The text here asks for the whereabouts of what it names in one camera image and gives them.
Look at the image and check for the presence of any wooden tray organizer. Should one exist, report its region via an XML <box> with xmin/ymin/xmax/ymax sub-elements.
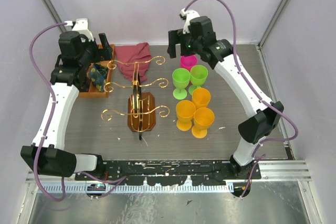
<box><xmin>79</xmin><ymin>59</ymin><xmax>113</xmax><ymax>98</ymax></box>

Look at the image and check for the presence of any aluminium frame rail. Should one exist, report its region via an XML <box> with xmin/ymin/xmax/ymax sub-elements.
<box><xmin>40</xmin><ymin>160</ymin><xmax>311</xmax><ymax>197</ymax></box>

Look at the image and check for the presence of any green wine glass left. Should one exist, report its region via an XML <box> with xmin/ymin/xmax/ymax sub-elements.
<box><xmin>172</xmin><ymin>68</ymin><xmax>191</xmax><ymax>100</ymax></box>

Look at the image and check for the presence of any orange wine glass back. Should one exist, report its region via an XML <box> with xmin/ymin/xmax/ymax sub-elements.
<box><xmin>192</xmin><ymin>88</ymin><xmax>211</xmax><ymax>109</ymax></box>

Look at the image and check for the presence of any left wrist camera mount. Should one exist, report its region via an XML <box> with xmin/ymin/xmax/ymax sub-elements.
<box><xmin>65</xmin><ymin>18</ymin><xmax>95</xmax><ymax>41</ymax></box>

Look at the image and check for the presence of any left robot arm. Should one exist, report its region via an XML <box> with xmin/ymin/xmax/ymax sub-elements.
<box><xmin>20</xmin><ymin>31</ymin><xmax>112</xmax><ymax>180</ymax></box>

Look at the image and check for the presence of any green wine glass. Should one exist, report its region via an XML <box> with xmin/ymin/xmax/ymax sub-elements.
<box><xmin>188</xmin><ymin>65</ymin><xmax>208</xmax><ymax>95</ymax></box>
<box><xmin>172</xmin><ymin>68</ymin><xmax>191</xmax><ymax>100</ymax></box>

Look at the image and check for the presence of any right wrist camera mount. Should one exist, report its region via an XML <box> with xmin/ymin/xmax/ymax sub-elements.
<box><xmin>180</xmin><ymin>9</ymin><xmax>200</xmax><ymax>34</ymax></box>

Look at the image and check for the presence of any orange wine glass front left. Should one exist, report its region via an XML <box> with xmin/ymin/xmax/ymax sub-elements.
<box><xmin>175</xmin><ymin>100</ymin><xmax>196</xmax><ymax>131</ymax></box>

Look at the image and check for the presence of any gold wire wine glass rack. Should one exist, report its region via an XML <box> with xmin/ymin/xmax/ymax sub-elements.
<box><xmin>101</xmin><ymin>56</ymin><xmax>170</xmax><ymax>140</ymax></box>

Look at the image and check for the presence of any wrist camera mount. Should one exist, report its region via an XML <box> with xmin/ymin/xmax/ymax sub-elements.
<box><xmin>180</xmin><ymin>9</ymin><xmax>200</xmax><ymax>34</ymax></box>
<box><xmin>65</xmin><ymin>18</ymin><xmax>95</xmax><ymax>41</ymax></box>

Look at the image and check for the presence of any pink wine glass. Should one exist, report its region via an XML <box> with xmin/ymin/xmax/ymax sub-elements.
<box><xmin>180</xmin><ymin>55</ymin><xmax>198</xmax><ymax>72</ymax></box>

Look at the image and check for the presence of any red cloth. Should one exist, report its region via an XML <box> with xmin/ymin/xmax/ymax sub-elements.
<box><xmin>115</xmin><ymin>42</ymin><xmax>152</xmax><ymax>82</ymax></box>

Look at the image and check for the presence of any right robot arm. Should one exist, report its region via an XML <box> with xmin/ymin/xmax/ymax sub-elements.
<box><xmin>167</xmin><ymin>11</ymin><xmax>284</xmax><ymax>179</ymax></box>

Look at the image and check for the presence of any orange wine glass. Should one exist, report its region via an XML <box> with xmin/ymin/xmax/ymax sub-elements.
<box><xmin>192</xmin><ymin>88</ymin><xmax>211</xmax><ymax>109</ymax></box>
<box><xmin>175</xmin><ymin>100</ymin><xmax>196</xmax><ymax>131</ymax></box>
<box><xmin>192</xmin><ymin>108</ymin><xmax>215</xmax><ymax>138</ymax></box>

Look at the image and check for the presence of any orange wine glass front right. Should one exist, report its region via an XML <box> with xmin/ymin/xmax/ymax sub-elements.
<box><xmin>192</xmin><ymin>108</ymin><xmax>215</xmax><ymax>138</ymax></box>

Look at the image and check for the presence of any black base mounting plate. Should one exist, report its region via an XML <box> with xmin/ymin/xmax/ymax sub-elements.
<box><xmin>75</xmin><ymin>159</ymin><xmax>261</xmax><ymax>187</ymax></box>

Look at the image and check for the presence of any green wine glass right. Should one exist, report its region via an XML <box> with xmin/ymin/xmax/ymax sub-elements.
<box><xmin>188</xmin><ymin>65</ymin><xmax>208</xmax><ymax>95</ymax></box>

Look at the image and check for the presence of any blue floral fabric pouch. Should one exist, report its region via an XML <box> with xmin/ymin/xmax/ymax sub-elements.
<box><xmin>88</xmin><ymin>63</ymin><xmax>108</xmax><ymax>92</ymax></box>

